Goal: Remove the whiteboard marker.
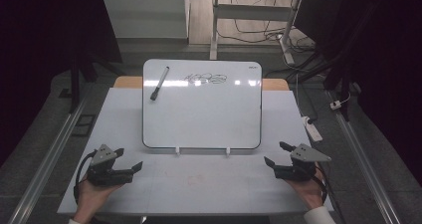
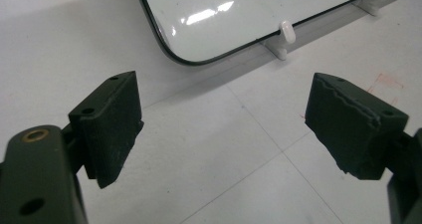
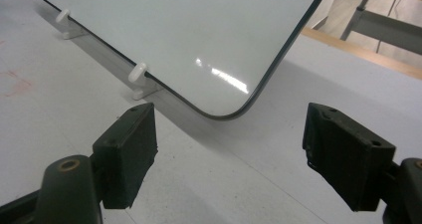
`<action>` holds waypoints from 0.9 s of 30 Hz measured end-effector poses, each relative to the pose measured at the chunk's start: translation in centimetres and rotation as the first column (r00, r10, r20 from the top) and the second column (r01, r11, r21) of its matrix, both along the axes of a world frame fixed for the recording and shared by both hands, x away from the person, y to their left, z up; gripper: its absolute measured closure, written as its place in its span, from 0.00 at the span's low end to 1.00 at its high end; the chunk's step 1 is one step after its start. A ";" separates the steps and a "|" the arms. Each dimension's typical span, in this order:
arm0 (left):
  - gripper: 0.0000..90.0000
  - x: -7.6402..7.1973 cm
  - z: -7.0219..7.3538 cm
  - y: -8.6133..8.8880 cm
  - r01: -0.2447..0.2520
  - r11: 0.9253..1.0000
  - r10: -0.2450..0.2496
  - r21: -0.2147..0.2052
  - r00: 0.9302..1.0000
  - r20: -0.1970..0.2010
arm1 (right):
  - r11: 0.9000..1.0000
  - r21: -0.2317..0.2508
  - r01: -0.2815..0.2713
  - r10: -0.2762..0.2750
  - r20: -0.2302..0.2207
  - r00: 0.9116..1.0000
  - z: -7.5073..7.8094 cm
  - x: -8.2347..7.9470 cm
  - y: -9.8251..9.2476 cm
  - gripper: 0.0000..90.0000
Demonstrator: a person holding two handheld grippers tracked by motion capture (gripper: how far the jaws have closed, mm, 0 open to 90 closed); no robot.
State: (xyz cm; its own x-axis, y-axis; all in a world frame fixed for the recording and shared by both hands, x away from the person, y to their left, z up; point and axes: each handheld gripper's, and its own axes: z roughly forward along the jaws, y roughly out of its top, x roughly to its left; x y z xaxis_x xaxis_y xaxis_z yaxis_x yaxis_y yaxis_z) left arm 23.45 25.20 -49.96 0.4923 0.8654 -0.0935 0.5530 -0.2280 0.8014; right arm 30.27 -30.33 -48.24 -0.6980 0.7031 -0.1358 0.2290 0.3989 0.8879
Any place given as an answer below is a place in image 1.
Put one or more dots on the white whiteboard stand foot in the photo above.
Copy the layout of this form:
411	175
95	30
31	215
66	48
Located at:
177	151
228	151

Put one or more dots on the dark curtain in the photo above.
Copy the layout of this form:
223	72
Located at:
388	68
40	51

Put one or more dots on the white cabinet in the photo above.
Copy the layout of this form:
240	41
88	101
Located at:
144	13

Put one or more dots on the person's left hand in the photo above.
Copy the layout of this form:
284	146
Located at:
89	197

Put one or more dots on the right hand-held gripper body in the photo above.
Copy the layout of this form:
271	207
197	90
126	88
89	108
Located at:
298	171

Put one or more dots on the white desk frame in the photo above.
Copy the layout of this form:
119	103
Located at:
252	12

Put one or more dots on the aluminium floor rail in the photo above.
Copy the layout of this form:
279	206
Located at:
46	164
365	164

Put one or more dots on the black stand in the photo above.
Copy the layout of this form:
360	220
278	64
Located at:
75	81

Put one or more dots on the small black floor plate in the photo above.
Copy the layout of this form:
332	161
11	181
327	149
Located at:
65	93

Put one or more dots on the wooden board under table sheet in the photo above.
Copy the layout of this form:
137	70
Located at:
127	82

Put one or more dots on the black whiteboard marker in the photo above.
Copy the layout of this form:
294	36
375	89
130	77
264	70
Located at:
160	83

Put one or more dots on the person's right hand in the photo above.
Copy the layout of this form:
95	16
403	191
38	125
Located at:
312	192

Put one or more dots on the white whiteboard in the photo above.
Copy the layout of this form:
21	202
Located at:
202	117

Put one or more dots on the white power strip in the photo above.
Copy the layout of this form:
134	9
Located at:
312	130

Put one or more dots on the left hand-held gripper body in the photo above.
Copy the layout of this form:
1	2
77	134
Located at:
107	176

